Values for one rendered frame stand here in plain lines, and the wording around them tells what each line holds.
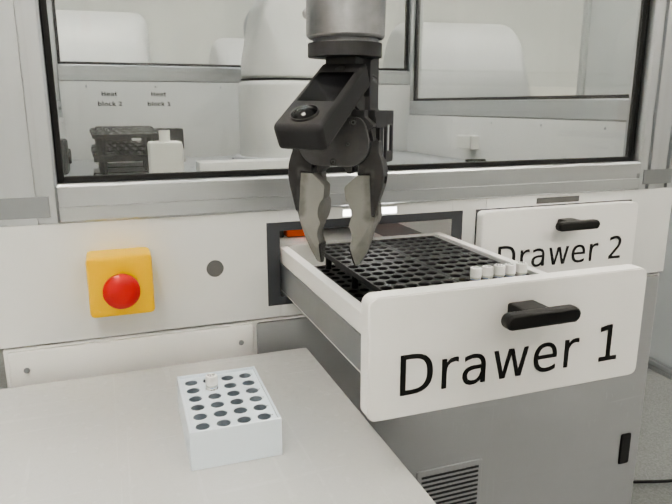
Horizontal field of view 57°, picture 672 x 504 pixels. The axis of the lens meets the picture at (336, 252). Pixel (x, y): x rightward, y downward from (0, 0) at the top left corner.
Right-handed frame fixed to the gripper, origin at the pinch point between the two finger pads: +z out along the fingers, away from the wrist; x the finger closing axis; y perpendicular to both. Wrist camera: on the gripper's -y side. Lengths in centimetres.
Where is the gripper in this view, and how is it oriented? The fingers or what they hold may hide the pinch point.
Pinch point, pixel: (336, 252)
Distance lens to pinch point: 61.8
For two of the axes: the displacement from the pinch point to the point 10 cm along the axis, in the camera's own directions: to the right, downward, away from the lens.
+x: -9.3, -0.9, 3.6
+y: 3.7, -2.1, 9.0
